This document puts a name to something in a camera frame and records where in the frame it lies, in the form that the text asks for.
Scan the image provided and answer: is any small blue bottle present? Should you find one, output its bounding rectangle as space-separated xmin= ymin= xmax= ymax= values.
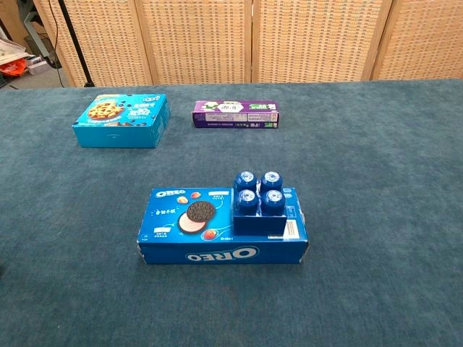
xmin=233 ymin=170 xmax=258 ymax=192
xmin=234 ymin=189 xmax=260 ymax=218
xmin=260 ymin=171 xmax=284 ymax=193
xmin=260 ymin=189 xmax=286 ymax=217

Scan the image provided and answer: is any purple snack box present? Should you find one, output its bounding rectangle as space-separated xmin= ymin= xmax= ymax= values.
xmin=192 ymin=100 xmax=279 ymax=129

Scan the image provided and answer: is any blue cardboard bottle carrier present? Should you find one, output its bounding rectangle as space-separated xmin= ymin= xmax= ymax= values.
xmin=231 ymin=180 xmax=289 ymax=236

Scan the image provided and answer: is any blue Oreo cookie box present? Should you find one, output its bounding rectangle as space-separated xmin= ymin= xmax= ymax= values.
xmin=136 ymin=187 xmax=310 ymax=265

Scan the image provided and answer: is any light blue cookie box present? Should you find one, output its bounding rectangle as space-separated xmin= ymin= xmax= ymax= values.
xmin=71 ymin=93 xmax=171 ymax=149

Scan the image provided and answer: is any teal carpet table cover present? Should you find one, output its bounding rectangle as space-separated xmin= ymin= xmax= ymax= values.
xmin=0 ymin=78 xmax=463 ymax=347

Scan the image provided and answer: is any wicker folding screen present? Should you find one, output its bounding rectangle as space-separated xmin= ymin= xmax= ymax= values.
xmin=32 ymin=0 xmax=463 ymax=87

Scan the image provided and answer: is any black tripod stand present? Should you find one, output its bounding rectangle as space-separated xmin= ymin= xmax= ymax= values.
xmin=57 ymin=0 xmax=95 ymax=88

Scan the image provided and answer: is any small white box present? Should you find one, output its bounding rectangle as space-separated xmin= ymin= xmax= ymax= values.
xmin=27 ymin=59 xmax=50 ymax=76

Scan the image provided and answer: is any orange plastic bag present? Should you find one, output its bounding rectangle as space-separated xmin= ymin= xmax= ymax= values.
xmin=0 ymin=59 xmax=28 ymax=77

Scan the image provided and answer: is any stack of white papers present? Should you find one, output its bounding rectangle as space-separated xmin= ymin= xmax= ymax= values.
xmin=0 ymin=35 xmax=30 ymax=66

